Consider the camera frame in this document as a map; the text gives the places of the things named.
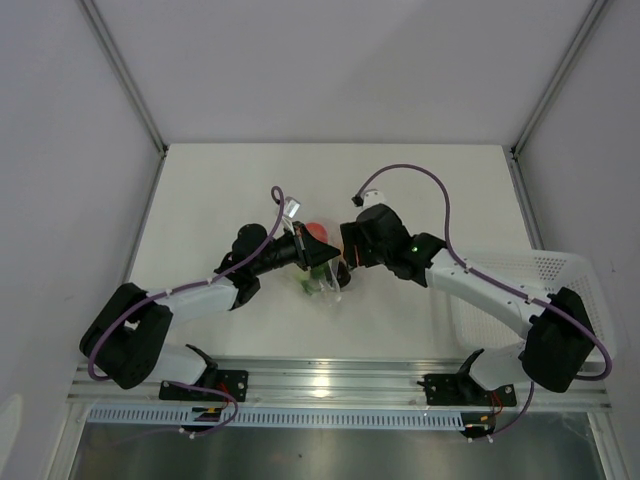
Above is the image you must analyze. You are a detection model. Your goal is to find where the green orange mango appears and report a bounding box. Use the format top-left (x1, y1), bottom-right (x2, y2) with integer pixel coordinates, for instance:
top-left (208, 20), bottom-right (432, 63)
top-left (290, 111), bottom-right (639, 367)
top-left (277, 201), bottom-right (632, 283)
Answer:
top-left (310, 264), bottom-right (331, 281)

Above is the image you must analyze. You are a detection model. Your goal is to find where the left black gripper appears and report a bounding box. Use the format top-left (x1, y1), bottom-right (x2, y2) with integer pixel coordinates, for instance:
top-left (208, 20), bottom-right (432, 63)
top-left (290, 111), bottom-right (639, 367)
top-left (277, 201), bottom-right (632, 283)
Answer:
top-left (252, 221), bottom-right (340, 276)

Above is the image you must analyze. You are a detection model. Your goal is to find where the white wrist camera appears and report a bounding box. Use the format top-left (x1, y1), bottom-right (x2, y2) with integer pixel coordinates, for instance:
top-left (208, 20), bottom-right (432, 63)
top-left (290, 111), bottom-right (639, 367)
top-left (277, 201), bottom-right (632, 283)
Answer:
top-left (281, 196), bottom-right (301, 232)
top-left (351, 189), bottom-right (387, 210)

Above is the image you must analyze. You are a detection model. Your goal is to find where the white perforated plastic basket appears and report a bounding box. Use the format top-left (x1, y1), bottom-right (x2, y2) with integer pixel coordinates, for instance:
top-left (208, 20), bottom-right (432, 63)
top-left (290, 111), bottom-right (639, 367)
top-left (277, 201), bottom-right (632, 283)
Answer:
top-left (450, 248), bottom-right (617, 358)

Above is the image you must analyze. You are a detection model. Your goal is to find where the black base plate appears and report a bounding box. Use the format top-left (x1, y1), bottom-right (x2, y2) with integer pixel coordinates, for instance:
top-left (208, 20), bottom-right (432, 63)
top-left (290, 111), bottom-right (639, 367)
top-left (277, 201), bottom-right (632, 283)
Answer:
top-left (159, 368), bottom-right (249, 403)
top-left (417, 373), bottom-right (517, 407)

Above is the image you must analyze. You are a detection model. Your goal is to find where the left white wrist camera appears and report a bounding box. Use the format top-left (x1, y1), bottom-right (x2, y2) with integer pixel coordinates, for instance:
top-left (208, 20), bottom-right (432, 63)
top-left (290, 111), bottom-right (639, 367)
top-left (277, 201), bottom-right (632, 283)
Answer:
top-left (281, 196), bottom-right (301, 232)

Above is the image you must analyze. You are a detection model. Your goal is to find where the right aluminium corner post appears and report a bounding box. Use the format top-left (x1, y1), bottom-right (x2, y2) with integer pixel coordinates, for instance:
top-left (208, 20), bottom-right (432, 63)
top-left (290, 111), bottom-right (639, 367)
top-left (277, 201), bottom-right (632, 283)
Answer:
top-left (510, 0), bottom-right (614, 161)

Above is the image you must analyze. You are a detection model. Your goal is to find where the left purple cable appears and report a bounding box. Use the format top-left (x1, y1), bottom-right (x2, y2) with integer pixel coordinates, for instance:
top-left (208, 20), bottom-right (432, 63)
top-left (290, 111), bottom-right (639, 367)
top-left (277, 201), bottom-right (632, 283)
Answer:
top-left (87, 185), bottom-right (289, 441)

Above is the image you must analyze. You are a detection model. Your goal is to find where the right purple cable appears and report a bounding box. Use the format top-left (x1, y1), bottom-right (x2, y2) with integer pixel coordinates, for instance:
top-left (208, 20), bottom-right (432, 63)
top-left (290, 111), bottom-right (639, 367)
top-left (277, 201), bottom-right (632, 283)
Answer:
top-left (357, 163), bottom-right (614, 441)

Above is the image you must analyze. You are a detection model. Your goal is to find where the left aluminium corner post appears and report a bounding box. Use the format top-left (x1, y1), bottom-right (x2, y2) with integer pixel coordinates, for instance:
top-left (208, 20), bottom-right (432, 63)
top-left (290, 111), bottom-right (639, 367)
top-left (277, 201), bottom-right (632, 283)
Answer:
top-left (76, 0), bottom-right (168, 157)

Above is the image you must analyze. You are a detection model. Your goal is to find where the green leafy vegetable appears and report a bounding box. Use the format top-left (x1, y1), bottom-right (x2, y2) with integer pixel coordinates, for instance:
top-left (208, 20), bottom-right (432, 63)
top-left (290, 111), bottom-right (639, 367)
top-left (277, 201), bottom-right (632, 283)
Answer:
top-left (300, 278), bottom-right (326, 296)

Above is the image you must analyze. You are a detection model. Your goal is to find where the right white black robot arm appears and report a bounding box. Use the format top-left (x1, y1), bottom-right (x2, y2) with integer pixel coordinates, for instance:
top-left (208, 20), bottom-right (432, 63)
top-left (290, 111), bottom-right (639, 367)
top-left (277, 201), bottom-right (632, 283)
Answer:
top-left (340, 204), bottom-right (606, 404)

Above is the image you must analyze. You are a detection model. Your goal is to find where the clear zip top bag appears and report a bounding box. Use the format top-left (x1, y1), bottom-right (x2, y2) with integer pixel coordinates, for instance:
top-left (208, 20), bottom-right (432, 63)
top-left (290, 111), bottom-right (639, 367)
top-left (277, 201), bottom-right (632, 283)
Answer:
top-left (285, 216), bottom-right (357, 309)

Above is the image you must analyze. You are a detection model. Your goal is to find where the white slotted cable duct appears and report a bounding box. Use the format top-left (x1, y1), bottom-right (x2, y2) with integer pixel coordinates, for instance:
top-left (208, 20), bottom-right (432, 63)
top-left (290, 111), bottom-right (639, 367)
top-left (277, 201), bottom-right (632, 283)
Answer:
top-left (87, 404), bottom-right (465, 431)

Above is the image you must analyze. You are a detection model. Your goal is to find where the purple cable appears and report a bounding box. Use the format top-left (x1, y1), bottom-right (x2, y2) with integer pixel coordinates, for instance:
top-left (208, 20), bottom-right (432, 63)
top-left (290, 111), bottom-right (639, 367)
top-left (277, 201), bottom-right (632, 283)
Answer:
top-left (357, 163), bottom-right (614, 441)
top-left (87, 185), bottom-right (289, 441)

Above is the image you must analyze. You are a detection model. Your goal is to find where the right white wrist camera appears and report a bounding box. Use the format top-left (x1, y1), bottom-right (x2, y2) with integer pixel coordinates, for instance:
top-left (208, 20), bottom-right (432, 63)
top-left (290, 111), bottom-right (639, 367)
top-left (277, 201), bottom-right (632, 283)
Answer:
top-left (351, 189), bottom-right (387, 210)

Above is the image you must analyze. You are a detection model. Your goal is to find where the red tomato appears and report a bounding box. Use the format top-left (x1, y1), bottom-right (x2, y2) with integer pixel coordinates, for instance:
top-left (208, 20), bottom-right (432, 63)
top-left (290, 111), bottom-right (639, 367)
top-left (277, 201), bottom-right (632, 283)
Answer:
top-left (305, 222), bottom-right (329, 244)

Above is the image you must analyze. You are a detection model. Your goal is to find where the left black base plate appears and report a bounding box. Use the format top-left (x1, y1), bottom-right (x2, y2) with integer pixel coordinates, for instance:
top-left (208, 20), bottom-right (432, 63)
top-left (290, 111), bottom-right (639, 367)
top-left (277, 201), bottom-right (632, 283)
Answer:
top-left (159, 368), bottom-right (249, 403)

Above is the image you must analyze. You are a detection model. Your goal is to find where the aluminium corner post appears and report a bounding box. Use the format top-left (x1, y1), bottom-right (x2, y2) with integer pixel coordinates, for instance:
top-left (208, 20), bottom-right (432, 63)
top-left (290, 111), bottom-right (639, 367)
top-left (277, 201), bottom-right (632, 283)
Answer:
top-left (510, 0), bottom-right (614, 161)
top-left (76, 0), bottom-right (168, 157)

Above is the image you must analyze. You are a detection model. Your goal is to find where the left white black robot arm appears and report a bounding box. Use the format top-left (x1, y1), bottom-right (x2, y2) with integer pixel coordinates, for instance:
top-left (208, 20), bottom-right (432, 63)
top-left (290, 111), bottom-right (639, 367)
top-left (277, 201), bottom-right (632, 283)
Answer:
top-left (79, 222), bottom-right (340, 400)

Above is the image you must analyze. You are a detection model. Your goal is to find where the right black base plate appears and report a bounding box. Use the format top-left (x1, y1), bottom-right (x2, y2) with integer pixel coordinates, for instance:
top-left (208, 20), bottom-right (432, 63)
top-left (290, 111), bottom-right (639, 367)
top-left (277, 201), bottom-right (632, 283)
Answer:
top-left (417, 373), bottom-right (517, 407)

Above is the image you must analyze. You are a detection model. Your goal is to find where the dark purple fruit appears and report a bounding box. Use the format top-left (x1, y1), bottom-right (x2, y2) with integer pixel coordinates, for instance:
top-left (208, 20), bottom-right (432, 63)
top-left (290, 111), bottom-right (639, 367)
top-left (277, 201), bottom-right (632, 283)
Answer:
top-left (335, 262), bottom-right (351, 290)

